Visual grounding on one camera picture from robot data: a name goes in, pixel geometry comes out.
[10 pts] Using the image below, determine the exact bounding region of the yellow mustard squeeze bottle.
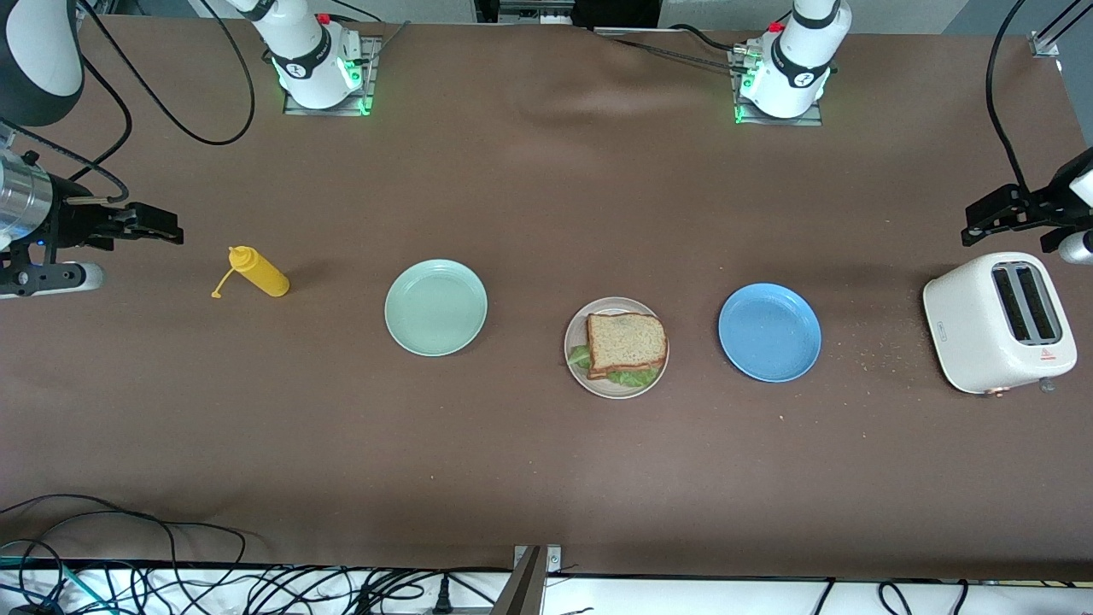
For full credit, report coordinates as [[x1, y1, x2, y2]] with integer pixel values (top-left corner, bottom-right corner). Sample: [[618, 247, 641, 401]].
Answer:
[[211, 246, 291, 300]]

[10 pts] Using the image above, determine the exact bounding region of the green lettuce leaf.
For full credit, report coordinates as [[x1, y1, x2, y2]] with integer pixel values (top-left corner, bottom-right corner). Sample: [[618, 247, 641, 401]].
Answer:
[[568, 343, 663, 389]]

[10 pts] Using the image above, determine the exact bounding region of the beige plate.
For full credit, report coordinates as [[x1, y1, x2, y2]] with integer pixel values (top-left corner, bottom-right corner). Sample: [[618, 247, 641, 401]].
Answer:
[[564, 296, 670, 400]]

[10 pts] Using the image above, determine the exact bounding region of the mint green plate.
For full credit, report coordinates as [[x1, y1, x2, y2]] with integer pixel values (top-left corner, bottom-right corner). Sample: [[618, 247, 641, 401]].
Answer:
[[384, 259, 488, 357]]

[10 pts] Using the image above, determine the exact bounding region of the blue plate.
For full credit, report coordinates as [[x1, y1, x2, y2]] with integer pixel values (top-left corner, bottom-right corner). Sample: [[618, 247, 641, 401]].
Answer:
[[718, 283, 822, 383]]

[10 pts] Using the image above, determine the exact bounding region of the black table cable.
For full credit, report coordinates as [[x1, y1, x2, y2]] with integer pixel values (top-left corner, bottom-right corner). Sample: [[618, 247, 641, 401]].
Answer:
[[593, 24, 757, 73]]

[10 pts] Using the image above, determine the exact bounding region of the teal floor cable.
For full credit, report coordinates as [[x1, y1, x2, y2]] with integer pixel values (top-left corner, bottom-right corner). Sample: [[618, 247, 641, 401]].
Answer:
[[0, 559, 112, 615]]

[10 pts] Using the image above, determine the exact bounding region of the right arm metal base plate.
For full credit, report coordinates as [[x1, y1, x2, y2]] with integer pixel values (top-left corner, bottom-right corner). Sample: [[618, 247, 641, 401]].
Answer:
[[283, 34, 381, 117]]

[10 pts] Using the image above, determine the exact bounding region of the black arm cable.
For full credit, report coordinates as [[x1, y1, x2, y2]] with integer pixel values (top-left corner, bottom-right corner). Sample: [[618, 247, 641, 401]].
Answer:
[[985, 0, 1032, 196], [77, 0, 257, 146]]

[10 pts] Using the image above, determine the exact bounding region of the white toaster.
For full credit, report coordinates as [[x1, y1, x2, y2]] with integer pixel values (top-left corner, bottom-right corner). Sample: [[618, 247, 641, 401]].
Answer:
[[922, 251, 1078, 396]]

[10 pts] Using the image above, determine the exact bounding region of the aluminium table bracket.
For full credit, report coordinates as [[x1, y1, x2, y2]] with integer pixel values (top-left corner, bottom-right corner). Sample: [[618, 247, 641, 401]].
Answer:
[[491, 545, 564, 615]]

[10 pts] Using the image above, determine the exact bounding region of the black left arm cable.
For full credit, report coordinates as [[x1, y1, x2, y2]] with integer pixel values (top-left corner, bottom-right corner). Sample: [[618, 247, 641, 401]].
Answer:
[[985, 0, 1032, 196]]

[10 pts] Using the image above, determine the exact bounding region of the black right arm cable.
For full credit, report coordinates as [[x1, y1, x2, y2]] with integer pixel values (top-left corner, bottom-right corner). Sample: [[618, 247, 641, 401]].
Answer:
[[77, 0, 257, 146]]

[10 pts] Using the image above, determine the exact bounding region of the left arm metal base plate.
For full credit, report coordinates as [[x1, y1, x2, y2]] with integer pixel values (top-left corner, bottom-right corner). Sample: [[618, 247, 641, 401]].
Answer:
[[730, 43, 825, 127]]

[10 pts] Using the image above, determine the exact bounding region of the black camera cable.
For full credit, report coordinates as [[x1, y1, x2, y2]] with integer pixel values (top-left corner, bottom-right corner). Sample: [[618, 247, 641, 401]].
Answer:
[[0, 56, 134, 206]]

